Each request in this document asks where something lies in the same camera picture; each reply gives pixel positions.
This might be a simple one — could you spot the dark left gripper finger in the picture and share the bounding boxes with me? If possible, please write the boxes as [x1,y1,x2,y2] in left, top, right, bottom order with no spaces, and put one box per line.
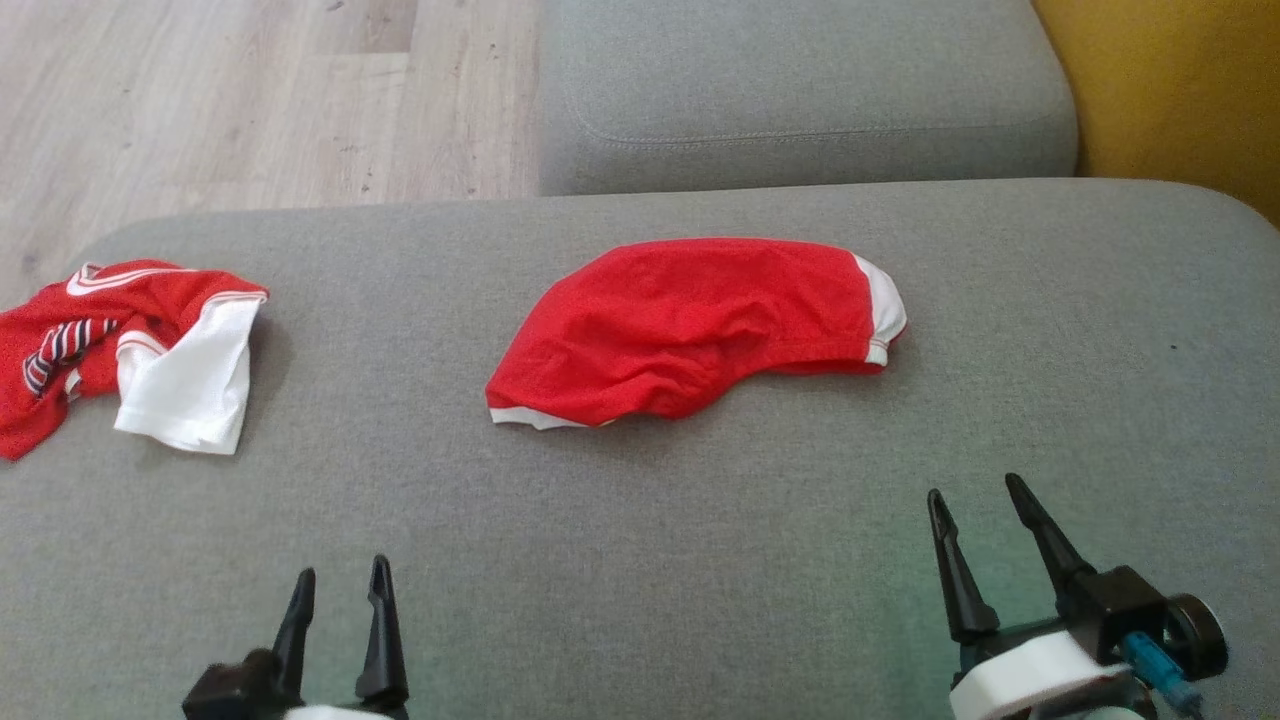
[355,554,411,705]
[272,567,317,696]

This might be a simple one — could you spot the red and white shirt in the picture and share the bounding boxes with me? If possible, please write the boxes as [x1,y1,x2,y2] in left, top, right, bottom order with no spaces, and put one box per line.
[0,260,269,461]

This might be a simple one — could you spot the grey fabric sofa cushion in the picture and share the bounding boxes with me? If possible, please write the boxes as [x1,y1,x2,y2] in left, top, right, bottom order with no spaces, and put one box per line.
[538,0,1079,197]

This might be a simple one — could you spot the blue cable plug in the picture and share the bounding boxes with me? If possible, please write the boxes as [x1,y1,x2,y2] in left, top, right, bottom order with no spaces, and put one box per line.
[1120,631,1203,713]

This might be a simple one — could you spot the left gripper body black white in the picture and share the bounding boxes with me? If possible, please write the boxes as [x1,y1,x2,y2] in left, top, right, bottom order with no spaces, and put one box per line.
[182,648,411,720]

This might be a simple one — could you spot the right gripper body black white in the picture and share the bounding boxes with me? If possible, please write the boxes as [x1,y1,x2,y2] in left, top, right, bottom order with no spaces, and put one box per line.
[948,564,1230,720]

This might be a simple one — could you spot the large grey fabric sofa seat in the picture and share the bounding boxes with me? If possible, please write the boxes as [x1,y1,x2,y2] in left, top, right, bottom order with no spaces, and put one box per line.
[0,178,1280,720]

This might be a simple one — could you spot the red shorts with white trim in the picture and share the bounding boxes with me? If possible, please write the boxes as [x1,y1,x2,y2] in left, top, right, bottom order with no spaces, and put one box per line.
[485,237,909,431]

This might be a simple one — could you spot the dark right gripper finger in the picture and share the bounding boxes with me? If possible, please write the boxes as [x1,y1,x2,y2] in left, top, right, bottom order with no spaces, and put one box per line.
[1004,472,1099,603]
[926,487,1001,644]

